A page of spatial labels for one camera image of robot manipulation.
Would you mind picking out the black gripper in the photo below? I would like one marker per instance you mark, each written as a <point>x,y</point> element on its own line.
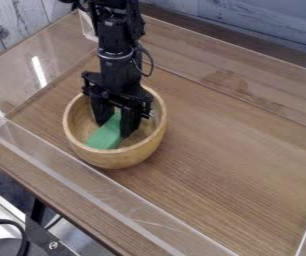
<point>115,88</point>

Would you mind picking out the green rectangular block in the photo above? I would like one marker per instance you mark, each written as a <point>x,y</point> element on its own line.
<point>105,137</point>

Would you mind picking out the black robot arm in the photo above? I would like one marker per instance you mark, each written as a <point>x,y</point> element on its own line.
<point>119,28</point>

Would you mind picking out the brown wooden bowl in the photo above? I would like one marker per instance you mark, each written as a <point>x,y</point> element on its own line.
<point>134,149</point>

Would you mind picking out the black table leg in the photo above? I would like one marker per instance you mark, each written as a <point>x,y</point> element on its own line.
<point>37,211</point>

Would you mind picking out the clear acrylic corner bracket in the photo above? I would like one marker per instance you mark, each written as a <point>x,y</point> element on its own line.
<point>87,26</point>

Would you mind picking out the clear acrylic tray wall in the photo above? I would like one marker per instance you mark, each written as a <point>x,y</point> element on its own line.
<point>220,191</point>

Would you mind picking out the black metal bracket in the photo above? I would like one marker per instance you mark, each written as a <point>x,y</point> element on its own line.
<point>44,244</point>

